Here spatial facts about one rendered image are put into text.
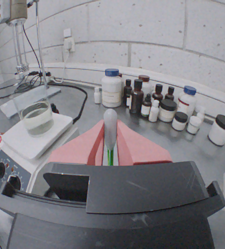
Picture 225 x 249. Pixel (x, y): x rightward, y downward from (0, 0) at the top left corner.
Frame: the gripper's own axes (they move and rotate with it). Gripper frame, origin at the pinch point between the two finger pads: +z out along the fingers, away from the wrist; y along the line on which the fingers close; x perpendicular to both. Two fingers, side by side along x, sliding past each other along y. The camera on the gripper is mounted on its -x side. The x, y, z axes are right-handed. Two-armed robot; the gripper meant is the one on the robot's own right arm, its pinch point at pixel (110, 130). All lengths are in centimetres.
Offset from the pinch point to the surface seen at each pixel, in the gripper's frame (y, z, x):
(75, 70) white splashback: 19, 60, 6
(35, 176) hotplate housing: 11.5, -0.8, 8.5
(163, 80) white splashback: -19.7, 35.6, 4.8
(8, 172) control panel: 18.6, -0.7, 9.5
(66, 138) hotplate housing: 8.4, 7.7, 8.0
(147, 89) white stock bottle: -12.5, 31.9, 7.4
